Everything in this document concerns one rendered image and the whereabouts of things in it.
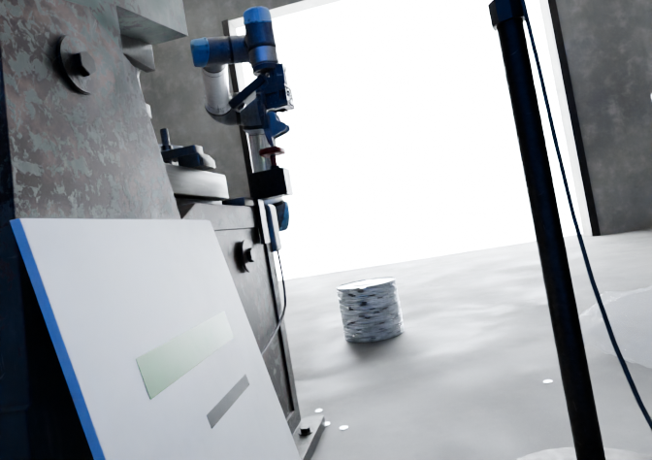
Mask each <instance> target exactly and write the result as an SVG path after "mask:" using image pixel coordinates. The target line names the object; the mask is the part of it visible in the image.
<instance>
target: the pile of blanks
mask: <svg viewBox="0 0 652 460"><path fill-rule="evenodd" d="M397 289H398V286H397V285H396V280H394V281H392V282H389V283H386V284H383V285H379V286H374V287H368V288H362V289H354V290H337V295H338V297H339V298H338V300H339V307H340V311H341V317H342V328H343V333H344V338H345V340H346V341H348V342H352V343H367V342H375V341H381V340H385V339H389V338H392V337H395V336H398V335H400V334H402V333H403V332H404V331H405V328H404V323H403V316H402V311H401V306H400V301H399V296H398V290H397Z"/></svg>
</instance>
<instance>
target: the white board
mask: <svg viewBox="0 0 652 460"><path fill-rule="evenodd" d="M10 223H11V226H12V229H13V231H14V234H15V237H16V242H17V244H18V247H19V250H20V253H21V256H22V259H23V261H24V264H25V267H26V270H27V273H28V276H29V277H30V280H31V283H32V286H33V289H34V292H35V294H36V297H37V300H38V303H39V306H40V308H41V311H42V314H43V317H44V320H45V323H46V325H47V327H48V330H49V335H50V338H51V340H52V343H53V346H54V349H55V352H56V355H57V357H58V360H59V363H60V366H61V369H62V371H63V374H64V377H65V379H66V382H67V385H68V387H69V390H70V393H71V396H72V399H73V402H74V404H75V407H76V410H77V413H78V416H79V419H80V421H81V426H82V429H83V431H84V433H85V436H86V439H87V442H88V445H89V448H90V450H91V453H92V456H93V459H94V460H301V457H300V455H299V452H298V450H297V447H296V445H295V443H294V440H293V437H292V435H291V432H290V430H289V427H288V424H287V422H286V419H285V416H284V414H283V411H282V409H281V406H280V403H279V401H278V398H277V394H276V392H275V390H274V387H273V384H272V382H271V379H270V376H269V374H268V371H267V369H266V366H265V363H264V361H263V358H262V355H261V353H260V350H259V348H258V345H257V342H256V341H255V338H254V335H253V333H252V330H251V328H250V325H249V322H248V320H247V317H246V314H245V310H244V308H243V305H242V302H241V300H240V297H239V294H238V292H237V289H236V287H235V284H234V282H233V280H232V277H231V274H230V272H229V269H228V267H227V264H226V261H225V259H224V256H223V253H222V251H221V248H220V246H219V243H218V240H217V238H216V235H215V233H214V231H213V228H212V224H211V222H210V221H208V220H187V219H76V218H17V219H12V220H10Z"/></svg>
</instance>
